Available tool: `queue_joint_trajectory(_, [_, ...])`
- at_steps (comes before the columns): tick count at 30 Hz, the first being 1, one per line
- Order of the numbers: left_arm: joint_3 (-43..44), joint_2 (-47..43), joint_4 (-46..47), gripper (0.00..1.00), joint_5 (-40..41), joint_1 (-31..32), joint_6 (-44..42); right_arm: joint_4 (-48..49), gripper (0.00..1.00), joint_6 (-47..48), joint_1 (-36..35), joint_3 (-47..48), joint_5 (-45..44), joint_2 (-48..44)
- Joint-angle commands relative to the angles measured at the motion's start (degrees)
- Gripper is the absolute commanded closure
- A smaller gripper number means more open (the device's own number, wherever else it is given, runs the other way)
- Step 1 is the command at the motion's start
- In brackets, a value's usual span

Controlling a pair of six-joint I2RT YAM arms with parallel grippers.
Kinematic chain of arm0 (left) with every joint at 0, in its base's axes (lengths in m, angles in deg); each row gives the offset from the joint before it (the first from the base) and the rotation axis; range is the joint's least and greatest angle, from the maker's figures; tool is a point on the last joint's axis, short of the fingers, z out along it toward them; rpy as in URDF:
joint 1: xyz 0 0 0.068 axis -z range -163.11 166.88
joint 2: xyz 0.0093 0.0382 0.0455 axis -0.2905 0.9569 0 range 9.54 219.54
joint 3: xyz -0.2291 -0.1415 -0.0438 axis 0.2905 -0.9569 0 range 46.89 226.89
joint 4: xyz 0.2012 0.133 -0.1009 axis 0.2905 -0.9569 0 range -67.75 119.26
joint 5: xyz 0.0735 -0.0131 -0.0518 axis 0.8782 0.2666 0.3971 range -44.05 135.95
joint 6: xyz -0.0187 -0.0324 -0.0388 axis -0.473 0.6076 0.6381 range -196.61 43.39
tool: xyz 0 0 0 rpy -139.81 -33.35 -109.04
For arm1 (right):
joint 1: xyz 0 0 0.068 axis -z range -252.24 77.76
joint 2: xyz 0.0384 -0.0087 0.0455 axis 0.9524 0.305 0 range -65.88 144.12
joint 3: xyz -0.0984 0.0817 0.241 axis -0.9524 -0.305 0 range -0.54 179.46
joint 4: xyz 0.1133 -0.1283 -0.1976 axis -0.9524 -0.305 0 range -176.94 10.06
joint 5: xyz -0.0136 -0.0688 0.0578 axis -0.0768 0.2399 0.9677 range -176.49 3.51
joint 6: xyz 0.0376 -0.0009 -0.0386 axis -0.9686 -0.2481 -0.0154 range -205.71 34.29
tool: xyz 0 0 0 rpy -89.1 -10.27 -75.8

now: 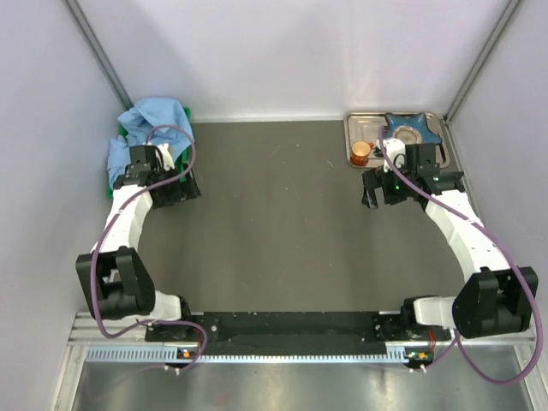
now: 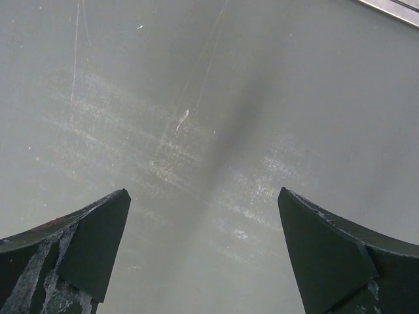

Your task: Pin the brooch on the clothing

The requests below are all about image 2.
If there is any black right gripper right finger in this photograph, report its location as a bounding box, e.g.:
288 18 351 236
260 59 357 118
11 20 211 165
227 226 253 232
278 188 418 313

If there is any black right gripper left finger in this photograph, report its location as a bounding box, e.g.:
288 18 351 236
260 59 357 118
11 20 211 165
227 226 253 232
1 189 131 314

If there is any metal frame rail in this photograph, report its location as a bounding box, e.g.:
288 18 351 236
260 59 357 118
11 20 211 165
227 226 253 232
359 0 419 27

